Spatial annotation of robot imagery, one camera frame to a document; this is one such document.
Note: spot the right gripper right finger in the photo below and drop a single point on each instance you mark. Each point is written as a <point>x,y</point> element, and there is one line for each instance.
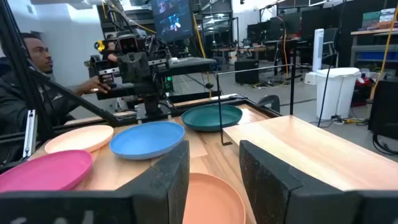
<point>280,199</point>

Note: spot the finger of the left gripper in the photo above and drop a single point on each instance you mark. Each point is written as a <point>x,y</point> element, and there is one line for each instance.
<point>141,67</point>
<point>126,68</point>

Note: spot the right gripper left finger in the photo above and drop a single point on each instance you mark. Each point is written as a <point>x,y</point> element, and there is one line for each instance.
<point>149,199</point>

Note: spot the blue plate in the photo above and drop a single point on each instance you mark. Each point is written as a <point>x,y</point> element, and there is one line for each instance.
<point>146,140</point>

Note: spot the orange plate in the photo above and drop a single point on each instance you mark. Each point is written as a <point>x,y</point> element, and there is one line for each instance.
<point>211,202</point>

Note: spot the teal green plate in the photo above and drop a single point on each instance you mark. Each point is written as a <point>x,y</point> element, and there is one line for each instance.
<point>211,118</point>

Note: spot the cream plate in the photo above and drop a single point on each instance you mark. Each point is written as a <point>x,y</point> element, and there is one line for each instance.
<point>77,138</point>

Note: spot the pink plate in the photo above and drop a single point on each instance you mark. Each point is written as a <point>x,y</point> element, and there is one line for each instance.
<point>46,171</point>

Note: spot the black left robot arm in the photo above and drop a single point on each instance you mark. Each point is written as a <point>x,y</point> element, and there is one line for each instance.
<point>152,105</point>

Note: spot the grey table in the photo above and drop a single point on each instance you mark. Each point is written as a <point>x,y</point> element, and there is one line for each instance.
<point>192,63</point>

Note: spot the person's hand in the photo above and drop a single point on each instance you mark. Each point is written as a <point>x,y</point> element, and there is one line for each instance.
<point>93,85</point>

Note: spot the large display screen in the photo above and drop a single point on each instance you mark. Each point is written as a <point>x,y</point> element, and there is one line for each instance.
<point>172,18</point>

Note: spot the black box on floor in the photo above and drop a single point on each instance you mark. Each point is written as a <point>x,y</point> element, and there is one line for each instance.
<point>246,71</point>

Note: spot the black table clamp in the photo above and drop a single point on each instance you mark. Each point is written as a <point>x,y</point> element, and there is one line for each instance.
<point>270,101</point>

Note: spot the person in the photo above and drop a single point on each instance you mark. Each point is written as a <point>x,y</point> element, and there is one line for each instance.
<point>12,102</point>

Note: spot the white trash bin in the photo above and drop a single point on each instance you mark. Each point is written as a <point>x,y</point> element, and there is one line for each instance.
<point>335,93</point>

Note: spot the red tool bag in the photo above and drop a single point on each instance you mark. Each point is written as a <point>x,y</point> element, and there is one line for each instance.
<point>362,90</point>

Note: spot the black equipment case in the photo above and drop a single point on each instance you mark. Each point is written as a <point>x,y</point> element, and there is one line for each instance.
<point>385,109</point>

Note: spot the white tower fan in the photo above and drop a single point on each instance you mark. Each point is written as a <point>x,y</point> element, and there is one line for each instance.
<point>318,49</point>

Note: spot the black office chair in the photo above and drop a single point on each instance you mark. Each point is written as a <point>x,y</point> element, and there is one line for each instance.
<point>330,40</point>

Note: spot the green box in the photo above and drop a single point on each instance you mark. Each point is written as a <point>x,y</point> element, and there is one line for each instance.
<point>371,20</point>

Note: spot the wooden shelf with black frame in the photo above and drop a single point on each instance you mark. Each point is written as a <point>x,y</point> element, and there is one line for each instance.
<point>311,149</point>

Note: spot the silver metal bracket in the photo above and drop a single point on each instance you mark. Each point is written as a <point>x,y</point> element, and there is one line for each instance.
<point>30,133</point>

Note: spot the wooden desk with grey frame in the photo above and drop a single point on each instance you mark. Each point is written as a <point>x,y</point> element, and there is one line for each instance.
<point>367,32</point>

